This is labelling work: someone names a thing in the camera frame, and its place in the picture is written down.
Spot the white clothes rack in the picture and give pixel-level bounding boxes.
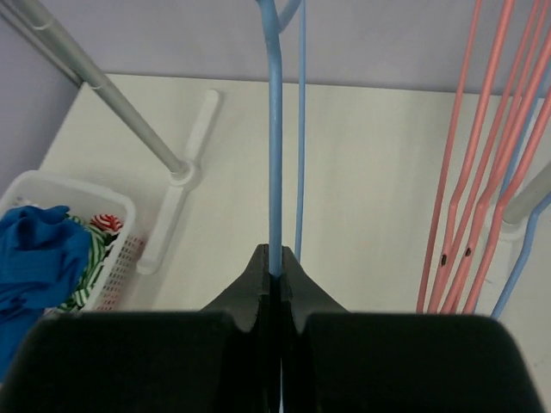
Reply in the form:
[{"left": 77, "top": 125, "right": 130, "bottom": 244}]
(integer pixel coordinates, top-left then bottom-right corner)
[{"left": 0, "top": 0, "right": 551, "bottom": 276}]

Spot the white plastic basket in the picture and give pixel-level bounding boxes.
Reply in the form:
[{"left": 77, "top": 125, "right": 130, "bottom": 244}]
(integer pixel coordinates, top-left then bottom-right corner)
[{"left": 1, "top": 170, "right": 144, "bottom": 312}]

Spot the red striped tank top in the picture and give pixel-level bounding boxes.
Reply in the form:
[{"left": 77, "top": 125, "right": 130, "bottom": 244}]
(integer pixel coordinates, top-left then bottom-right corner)
[{"left": 90, "top": 214, "right": 123, "bottom": 235}]

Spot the green striped tank top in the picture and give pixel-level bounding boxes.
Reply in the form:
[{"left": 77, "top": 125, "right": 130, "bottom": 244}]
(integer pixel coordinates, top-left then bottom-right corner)
[{"left": 56, "top": 215, "right": 119, "bottom": 312}]

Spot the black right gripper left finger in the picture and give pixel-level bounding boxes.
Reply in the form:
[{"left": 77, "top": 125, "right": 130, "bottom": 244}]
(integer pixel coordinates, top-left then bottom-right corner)
[{"left": 201, "top": 244, "right": 271, "bottom": 333}]

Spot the light blue wire hanger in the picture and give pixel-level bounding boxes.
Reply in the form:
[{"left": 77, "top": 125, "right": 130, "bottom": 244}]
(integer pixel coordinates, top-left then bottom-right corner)
[{"left": 490, "top": 25, "right": 551, "bottom": 320}]

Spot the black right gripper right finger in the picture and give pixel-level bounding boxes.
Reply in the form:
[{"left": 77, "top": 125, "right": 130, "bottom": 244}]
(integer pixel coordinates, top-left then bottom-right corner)
[{"left": 280, "top": 247, "right": 347, "bottom": 334}]

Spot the blue hanger of teal top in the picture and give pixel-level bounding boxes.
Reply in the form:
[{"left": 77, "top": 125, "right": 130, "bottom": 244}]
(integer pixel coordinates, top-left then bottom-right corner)
[{"left": 257, "top": 1, "right": 306, "bottom": 277}]

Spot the pink hanger of black top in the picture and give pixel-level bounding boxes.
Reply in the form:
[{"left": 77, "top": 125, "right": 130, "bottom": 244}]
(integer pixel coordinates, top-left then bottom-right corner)
[{"left": 427, "top": 7, "right": 550, "bottom": 313}]

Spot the pink hanger of green top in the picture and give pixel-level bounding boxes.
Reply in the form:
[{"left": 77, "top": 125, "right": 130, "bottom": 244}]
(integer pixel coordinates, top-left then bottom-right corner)
[{"left": 416, "top": 1, "right": 550, "bottom": 313}]

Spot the royal blue tank top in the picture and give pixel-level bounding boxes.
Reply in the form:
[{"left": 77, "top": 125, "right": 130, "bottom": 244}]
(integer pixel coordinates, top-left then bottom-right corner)
[{"left": 1, "top": 206, "right": 91, "bottom": 377}]

